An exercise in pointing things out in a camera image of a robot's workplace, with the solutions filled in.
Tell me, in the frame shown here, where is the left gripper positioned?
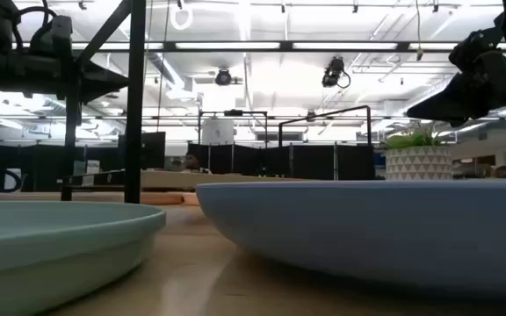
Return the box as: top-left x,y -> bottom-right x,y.
0,50 -> 130,104

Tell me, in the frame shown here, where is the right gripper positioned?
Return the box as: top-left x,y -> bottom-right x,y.
406,50 -> 506,129

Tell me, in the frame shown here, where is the blue-grey bowl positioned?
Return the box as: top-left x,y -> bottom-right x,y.
195,178 -> 506,300

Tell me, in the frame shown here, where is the mint green plate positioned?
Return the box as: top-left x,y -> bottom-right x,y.
0,200 -> 167,316

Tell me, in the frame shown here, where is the potted plant white patterned pot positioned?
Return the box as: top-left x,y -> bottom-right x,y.
383,121 -> 454,181

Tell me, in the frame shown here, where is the black monitor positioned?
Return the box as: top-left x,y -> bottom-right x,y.
119,131 -> 167,171

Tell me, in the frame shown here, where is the person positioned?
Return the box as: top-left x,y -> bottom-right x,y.
184,152 -> 213,175

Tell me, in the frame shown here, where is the white cylindrical tank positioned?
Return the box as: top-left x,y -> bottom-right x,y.
200,117 -> 236,147

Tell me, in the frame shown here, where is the white jug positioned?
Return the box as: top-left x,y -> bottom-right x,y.
4,168 -> 23,193

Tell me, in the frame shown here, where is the orange plate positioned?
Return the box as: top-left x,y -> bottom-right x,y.
141,191 -> 184,206

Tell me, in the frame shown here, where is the black overhead rig beam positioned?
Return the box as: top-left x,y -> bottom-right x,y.
11,40 -> 506,54

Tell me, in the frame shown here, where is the black partition screen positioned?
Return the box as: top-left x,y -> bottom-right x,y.
186,143 -> 376,182

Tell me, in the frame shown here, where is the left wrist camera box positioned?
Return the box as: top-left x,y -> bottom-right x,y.
28,15 -> 75,57

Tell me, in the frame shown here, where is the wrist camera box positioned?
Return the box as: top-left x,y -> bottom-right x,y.
448,26 -> 506,71
28,15 -> 75,57

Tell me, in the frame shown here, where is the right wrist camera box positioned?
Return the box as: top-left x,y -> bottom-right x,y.
448,26 -> 506,71

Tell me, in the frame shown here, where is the white hanging cable loop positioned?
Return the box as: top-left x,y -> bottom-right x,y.
169,3 -> 195,32

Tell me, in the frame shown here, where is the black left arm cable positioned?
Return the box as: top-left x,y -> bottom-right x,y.
11,5 -> 59,50

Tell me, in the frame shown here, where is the black background rig frame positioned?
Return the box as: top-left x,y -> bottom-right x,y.
197,109 -> 269,147

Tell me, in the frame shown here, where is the round black overhead camera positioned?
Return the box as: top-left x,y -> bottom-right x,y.
214,67 -> 233,87

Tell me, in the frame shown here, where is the black overhead camera with cable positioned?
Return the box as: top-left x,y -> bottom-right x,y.
321,55 -> 351,90

